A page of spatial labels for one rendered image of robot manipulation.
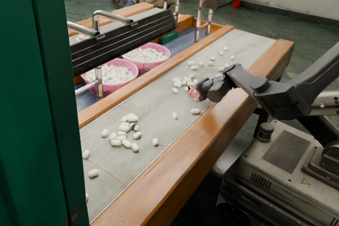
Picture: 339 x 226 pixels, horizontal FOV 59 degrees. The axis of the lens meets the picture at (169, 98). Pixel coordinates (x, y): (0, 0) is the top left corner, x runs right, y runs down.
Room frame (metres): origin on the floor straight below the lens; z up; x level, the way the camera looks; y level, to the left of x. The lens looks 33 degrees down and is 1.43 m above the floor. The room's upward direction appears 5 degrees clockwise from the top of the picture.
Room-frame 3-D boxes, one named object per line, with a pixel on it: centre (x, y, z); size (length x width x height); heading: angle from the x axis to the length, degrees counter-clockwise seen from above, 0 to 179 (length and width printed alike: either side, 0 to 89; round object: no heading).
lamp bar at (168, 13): (0.85, 0.18, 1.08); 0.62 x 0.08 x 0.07; 150
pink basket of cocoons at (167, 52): (1.47, 0.15, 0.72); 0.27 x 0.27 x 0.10
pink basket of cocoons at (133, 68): (1.22, 0.29, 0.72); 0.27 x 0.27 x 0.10
